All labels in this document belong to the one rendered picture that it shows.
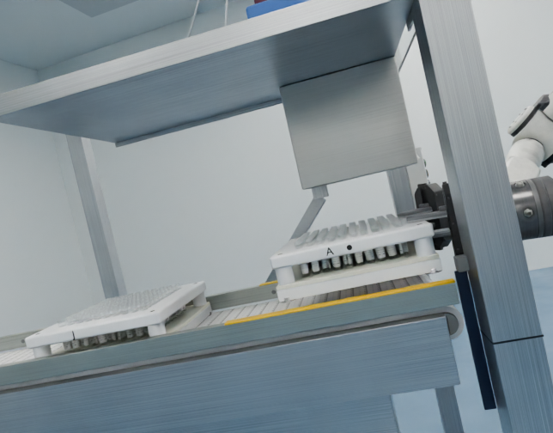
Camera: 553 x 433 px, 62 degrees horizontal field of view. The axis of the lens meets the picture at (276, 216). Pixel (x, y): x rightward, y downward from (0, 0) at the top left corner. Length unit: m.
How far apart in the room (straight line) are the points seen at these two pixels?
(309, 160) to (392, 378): 0.41
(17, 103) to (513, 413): 0.79
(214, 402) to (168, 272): 4.03
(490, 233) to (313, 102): 0.42
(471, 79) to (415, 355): 0.38
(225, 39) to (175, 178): 4.00
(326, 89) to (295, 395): 0.54
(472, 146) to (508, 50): 3.78
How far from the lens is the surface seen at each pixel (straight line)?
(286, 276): 0.71
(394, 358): 0.71
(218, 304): 1.00
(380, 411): 0.79
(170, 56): 0.67
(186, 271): 4.68
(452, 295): 0.70
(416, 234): 0.69
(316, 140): 0.88
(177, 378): 0.77
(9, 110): 0.78
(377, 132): 0.88
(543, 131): 1.21
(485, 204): 0.63
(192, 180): 4.55
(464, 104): 0.63
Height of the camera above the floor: 1.03
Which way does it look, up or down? 2 degrees down
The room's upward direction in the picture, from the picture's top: 13 degrees counter-clockwise
